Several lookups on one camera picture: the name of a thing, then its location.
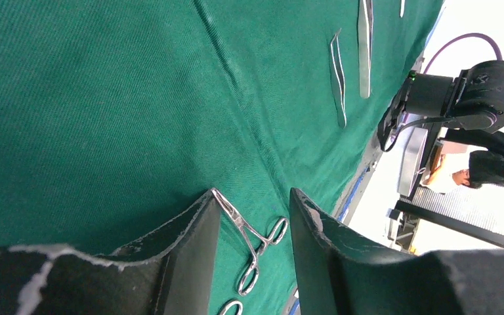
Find pointed steel tweezers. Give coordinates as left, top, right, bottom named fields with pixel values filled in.
left=357, top=0, right=373, bottom=98

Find green surgical cloth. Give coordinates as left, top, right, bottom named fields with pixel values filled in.
left=0, top=1, right=442, bottom=314

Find person in black shirt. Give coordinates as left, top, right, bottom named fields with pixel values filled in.
left=421, top=129, right=504, bottom=194

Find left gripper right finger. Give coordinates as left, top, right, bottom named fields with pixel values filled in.
left=289, top=188, right=504, bottom=314

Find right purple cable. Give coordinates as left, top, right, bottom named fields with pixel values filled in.
left=421, top=32, right=504, bottom=75

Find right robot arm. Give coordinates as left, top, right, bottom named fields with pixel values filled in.
left=377, top=60, right=504, bottom=152

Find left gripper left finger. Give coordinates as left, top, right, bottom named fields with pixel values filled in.
left=0, top=191, right=221, bottom=314

